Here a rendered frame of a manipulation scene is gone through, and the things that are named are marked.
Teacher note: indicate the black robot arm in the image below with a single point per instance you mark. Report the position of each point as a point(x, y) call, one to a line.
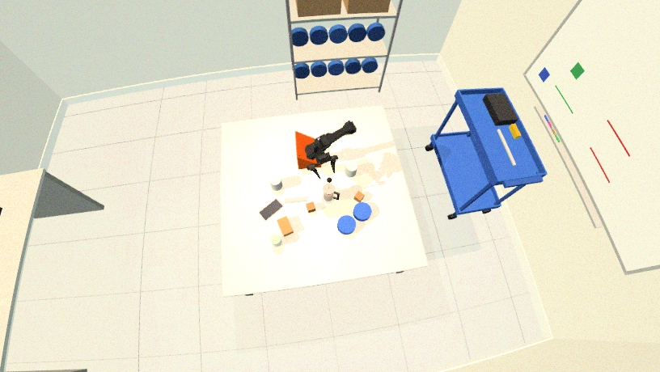
point(325, 140)

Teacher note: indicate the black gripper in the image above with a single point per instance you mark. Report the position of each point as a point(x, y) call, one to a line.
point(312, 166)

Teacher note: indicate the grey cylinder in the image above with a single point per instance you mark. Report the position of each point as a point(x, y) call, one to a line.
point(351, 168)
point(275, 181)

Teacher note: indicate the blue cylinder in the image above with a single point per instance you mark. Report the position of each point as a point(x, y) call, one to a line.
point(346, 225)
point(362, 211)

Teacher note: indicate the glass coffee press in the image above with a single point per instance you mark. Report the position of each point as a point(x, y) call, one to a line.
point(329, 189)

